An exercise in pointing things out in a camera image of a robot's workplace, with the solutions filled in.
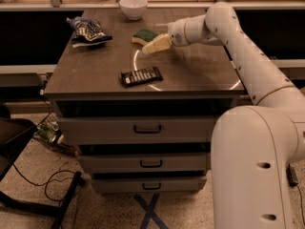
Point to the green and yellow sponge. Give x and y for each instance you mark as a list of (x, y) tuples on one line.
[(143, 37)]

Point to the top grey drawer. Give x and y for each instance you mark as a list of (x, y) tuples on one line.
[(136, 130)]

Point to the bottom grey drawer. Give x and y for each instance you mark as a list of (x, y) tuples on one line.
[(148, 185)]

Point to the grey drawer cabinet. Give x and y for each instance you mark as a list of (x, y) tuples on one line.
[(198, 80)]

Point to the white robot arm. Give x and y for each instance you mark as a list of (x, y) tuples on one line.
[(253, 145)]

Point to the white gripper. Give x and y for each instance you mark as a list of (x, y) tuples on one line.
[(176, 32)]

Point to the middle grey drawer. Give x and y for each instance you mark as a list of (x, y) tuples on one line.
[(144, 163)]

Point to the dark snack bar wrapper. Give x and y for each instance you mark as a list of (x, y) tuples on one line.
[(142, 76)]

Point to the blue tape cross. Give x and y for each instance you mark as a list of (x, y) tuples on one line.
[(150, 214)]

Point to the blue white chip bag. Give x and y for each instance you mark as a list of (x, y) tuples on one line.
[(88, 32)]

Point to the white ceramic bowl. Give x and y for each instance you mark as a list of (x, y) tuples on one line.
[(133, 9)]

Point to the black chair frame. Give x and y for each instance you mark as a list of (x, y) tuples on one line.
[(38, 175)]

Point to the grey drawer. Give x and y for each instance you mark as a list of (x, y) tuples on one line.
[(136, 130), (148, 185), (144, 163)]

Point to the black power adapter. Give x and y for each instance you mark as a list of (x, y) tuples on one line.
[(292, 177)]

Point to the wire basket with bottles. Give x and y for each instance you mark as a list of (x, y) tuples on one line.
[(49, 134)]

